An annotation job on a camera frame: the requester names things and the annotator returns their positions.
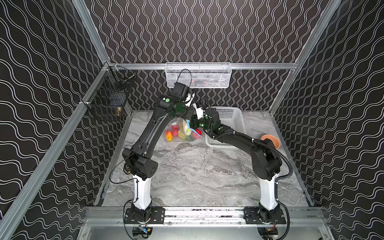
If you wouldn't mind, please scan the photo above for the clear zip top bag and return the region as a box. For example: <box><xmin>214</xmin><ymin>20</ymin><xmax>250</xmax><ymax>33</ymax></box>
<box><xmin>162</xmin><ymin>118</ymin><xmax>205</xmax><ymax>143</ymax></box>

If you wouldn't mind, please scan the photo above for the red apple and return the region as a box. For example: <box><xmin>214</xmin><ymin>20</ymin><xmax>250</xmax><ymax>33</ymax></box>
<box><xmin>172</xmin><ymin>125</ymin><xmax>180</xmax><ymax>137</ymax></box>
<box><xmin>192</xmin><ymin>129</ymin><xmax>203</xmax><ymax>139</ymax></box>

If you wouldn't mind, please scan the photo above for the red yellow mango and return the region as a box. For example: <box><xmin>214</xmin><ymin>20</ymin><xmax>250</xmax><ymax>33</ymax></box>
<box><xmin>165</xmin><ymin>130</ymin><xmax>173</xmax><ymax>142</ymax></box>

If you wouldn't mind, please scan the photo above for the white daikon radish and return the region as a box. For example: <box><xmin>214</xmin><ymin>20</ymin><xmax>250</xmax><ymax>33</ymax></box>
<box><xmin>180</xmin><ymin>120</ymin><xmax>192</xmax><ymax>136</ymax></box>

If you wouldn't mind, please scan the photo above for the green cabbage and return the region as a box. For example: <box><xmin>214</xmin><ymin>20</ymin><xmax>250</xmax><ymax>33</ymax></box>
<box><xmin>178</xmin><ymin>130</ymin><xmax>188</xmax><ymax>141</ymax></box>

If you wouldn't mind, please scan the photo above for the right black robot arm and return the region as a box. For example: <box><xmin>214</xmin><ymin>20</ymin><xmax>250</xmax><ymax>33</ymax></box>
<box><xmin>190</xmin><ymin>108</ymin><xmax>293</xmax><ymax>224</ymax></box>

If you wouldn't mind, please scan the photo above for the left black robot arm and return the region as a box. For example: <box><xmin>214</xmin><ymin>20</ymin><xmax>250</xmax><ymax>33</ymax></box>
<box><xmin>122</xmin><ymin>83</ymin><xmax>194</xmax><ymax>219</ymax></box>

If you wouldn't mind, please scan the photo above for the white plastic basket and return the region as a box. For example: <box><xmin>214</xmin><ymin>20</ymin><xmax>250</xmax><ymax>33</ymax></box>
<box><xmin>204</xmin><ymin>106</ymin><xmax>247</xmax><ymax>150</ymax></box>

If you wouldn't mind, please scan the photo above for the orange ceramic bowl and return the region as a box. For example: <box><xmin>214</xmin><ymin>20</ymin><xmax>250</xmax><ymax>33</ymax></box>
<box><xmin>261</xmin><ymin>134</ymin><xmax>281</xmax><ymax>150</ymax></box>

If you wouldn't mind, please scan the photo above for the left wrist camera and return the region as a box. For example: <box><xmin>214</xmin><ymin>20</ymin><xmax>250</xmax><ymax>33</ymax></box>
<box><xmin>185</xmin><ymin>93</ymin><xmax>195</xmax><ymax>108</ymax></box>

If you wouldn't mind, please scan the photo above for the white mesh wall basket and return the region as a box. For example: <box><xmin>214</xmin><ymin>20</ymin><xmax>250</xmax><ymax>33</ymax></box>
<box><xmin>165</xmin><ymin>62</ymin><xmax>232</xmax><ymax>89</ymax></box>

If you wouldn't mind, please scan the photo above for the black wire wall basket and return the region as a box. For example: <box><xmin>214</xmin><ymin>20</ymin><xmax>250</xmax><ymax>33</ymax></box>
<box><xmin>85</xmin><ymin>66</ymin><xmax>137</xmax><ymax>123</ymax></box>

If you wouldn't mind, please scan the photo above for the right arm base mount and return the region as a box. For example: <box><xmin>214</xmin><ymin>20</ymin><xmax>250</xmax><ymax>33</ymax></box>
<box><xmin>243</xmin><ymin>205</ymin><xmax>287</xmax><ymax>225</ymax></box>

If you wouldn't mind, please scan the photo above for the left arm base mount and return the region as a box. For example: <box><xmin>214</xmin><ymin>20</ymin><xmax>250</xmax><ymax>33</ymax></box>
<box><xmin>124</xmin><ymin>206</ymin><xmax>166</xmax><ymax>225</ymax></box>

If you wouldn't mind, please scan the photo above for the aluminium front rail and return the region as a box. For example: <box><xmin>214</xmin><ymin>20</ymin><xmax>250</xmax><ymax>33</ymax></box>
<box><xmin>83</xmin><ymin>207</ymin><xmax>325</xmax><ymax>227</ymax></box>

